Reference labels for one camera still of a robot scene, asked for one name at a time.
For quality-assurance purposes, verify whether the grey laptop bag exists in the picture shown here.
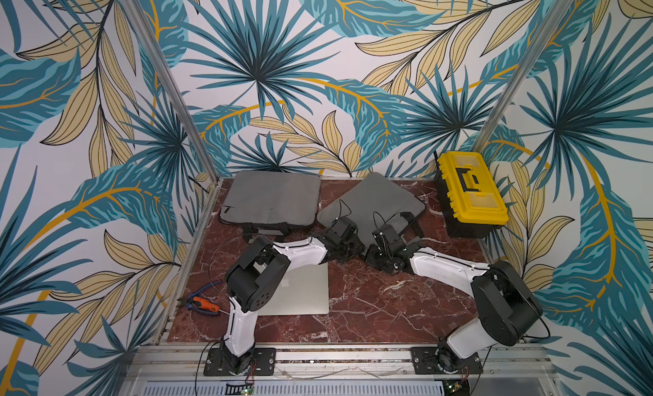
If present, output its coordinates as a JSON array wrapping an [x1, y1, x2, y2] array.
[[316, 173, 426, 248], [219, 171, 321, 237]]

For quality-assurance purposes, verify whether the silver laptop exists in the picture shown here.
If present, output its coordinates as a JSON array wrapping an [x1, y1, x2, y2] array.
[[258, 264, 329, 316]]

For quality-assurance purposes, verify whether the yellow black toolbox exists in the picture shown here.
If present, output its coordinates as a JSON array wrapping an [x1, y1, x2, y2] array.
[[435, 151, 508, 239]]

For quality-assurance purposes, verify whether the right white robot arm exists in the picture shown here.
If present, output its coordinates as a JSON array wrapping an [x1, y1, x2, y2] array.
[[366, 225, 542, 374]]

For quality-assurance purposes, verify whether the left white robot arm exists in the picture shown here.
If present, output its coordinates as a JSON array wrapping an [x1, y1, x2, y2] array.
[[220, 218, 364, 374]]

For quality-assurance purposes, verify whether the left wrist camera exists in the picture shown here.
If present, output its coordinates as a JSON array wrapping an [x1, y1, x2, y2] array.
[[330, 217, 358, 241]]

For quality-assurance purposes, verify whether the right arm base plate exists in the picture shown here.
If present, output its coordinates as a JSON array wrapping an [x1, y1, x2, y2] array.
[[410, 346, 483, 376]]

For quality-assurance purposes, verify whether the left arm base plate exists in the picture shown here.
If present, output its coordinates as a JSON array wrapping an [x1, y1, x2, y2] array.
[[203, 348, 277, 377]]

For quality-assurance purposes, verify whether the front aluminium rail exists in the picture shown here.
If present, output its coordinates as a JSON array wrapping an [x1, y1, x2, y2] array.
[[126, 343, 557, 382]]

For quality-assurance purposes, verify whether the right aluminium frame post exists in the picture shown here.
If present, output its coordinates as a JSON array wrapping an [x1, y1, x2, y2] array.
[[472, 0, 574, 153]]

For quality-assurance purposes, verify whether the aluminium frame post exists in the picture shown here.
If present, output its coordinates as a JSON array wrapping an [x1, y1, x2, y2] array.
[[119, 0, 219, 184], [472, 0, 574, 153]]

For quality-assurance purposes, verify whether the left aluminium frame post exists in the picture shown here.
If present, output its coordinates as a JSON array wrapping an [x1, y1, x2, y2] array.
[[119, 0, 219, 184]]

